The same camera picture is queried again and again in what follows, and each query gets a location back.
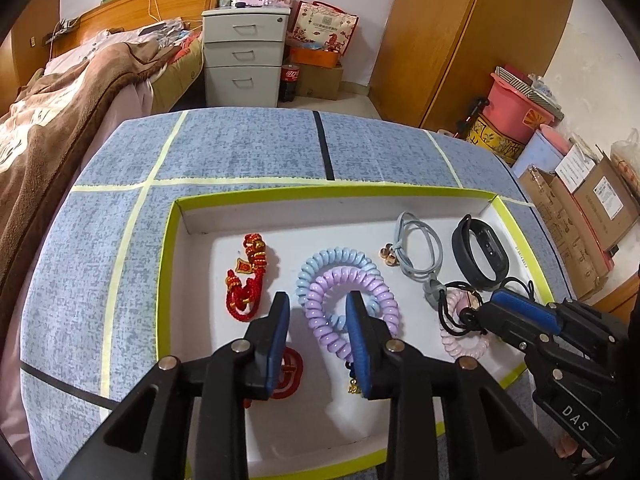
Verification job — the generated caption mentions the red patterned gift bag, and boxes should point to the red patterned gift bag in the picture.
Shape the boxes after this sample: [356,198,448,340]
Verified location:
[290,0,360,58]

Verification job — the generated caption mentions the small cardboard box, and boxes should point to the small cardboard box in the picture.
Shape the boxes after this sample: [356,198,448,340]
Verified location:
[294,62,345,102]

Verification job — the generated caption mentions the cola bottle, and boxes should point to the cola bottle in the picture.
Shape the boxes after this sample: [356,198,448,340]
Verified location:
[282,62,302,103]

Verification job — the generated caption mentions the brown fleece blanket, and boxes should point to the brown fleece blanket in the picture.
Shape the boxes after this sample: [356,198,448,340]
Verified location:
[0,40,173,311]

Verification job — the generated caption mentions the red black hand tool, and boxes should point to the red black hand tool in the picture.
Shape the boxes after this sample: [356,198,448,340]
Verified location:
[452,97,488,138]

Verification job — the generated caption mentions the brown wooden panel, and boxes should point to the brown wooden panel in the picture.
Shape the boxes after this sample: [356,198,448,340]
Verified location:
[10,0,63,106]

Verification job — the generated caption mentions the pink plastic bucket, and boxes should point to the pink plastic bucket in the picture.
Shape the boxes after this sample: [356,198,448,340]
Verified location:
[486,72,556,143]

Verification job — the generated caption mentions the striped box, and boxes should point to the striped box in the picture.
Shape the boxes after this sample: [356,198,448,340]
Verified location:
[495,65,563,121]

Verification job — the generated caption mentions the black smart band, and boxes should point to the black smart band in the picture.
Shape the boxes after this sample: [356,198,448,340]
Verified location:
[451,214,512,292]

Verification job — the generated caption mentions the black bracelet gold beads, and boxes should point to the black bracelet gold beads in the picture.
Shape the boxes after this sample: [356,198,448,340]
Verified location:
[345,360,364,395]

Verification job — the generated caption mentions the red rope bracelet gold beads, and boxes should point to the red rope bracelet gold beads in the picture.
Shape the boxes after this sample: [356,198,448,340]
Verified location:
[242,347,306,408]

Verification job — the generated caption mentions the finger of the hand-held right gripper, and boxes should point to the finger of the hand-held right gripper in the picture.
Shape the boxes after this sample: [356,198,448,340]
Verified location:
[489,289,565,336]
[476,306,541,357]

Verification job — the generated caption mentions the light blue spiral hair tie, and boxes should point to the light blue spiral hair tie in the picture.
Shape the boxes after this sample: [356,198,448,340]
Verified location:
[296,246,388,321]

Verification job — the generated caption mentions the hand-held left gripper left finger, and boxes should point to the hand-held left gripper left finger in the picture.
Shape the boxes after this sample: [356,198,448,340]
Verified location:
[57,291,292,480]

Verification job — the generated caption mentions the grey power strip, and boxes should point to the grey power strip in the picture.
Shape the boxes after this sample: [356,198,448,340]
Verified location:
[47,17,82,41]

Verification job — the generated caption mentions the orange box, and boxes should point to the orange box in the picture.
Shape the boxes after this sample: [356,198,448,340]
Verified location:
[290,47,343,68]

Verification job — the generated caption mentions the grey hair tie rose-gold bells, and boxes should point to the grey hair tie rose-gold bells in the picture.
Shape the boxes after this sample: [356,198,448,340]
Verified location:
[381,211,447,308]

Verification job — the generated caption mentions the clear plastic bag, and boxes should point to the clear plastic bag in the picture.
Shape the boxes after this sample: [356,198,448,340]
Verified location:
[610,130,640,186]

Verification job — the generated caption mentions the open cardboard box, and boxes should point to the open cardboard box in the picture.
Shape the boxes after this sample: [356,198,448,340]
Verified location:
[572,152,640,256]

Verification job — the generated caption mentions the green cardboard box tray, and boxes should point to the green cardboard box tray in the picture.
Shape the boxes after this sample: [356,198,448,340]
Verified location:
[157,185,553,480]

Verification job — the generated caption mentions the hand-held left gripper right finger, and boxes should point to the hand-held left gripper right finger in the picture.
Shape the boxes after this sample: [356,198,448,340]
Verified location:
[346,291,573,480]

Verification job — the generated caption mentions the pink bed sheet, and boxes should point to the pink bed sheet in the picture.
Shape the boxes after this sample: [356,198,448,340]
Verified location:
[0,260,48,478]

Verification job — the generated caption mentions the white labelled box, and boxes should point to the white labelled box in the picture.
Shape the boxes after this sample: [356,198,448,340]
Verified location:
[555,145,598,193]

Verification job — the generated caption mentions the yellow patterned box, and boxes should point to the yellow patterned box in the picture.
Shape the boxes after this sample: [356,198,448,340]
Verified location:
[465,112,526,166]

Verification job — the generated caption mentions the grey drawer cabinet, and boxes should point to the grey drawer cabinet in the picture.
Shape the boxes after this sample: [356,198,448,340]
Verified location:
[201,6,292,109]

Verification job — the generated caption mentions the wooden bed headboard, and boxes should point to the wooden bed headboard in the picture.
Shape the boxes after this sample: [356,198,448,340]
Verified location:
[50,0,223,58]

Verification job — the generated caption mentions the person's right hand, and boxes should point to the person's right hand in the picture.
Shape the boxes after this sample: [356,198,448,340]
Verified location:
[551,432,588,463]

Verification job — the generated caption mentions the wooden wardrobe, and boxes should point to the wooden wardrobe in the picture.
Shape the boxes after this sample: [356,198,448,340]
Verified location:
[370,0,578,131]

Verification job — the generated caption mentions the black hair tie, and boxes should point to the black hair tie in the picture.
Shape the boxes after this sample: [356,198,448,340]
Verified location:
[436,277,538,336]

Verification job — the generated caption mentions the light blue box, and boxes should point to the light blue box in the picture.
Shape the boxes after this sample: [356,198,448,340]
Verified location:
[512,130,563,178]

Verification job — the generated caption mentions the red knotted bracelet gold charm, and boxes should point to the red knotted bracelet gold charm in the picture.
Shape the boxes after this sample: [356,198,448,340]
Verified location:
[225,232,268,322]

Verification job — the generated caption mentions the orange floral quilt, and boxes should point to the orange floral quilt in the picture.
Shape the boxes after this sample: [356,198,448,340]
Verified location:
[150,30,205,86]

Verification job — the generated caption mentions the row of flat brown cartons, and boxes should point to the row of flat brown cartons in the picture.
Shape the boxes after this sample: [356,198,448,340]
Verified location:
[517,167,616,301]

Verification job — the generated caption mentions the pink spiral hair tie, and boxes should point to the pink spiral hair tie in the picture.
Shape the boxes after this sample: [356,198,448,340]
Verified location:
[439,290,492,361]

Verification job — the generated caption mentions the purple spiral hair tie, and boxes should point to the purple spiral hair tie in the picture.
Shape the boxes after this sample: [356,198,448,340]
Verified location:
[305,268,402,361]

